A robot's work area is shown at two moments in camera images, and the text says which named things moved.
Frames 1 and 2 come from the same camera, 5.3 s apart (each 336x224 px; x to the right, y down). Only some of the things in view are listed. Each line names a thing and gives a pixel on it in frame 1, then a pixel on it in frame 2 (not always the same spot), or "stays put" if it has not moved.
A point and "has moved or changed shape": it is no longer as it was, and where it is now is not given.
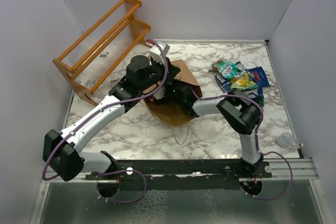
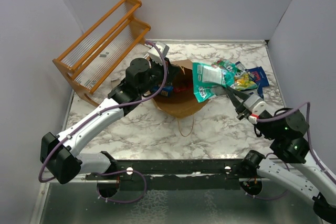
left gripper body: x=157 y=72 stays put
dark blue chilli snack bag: x=259 y=77 stays put
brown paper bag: x=170 y=114 has moved or changed shape
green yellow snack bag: x=242 y=82 stays put
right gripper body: x=169 y=95 to x=257 y=114
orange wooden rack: x=88 y=62 stays put
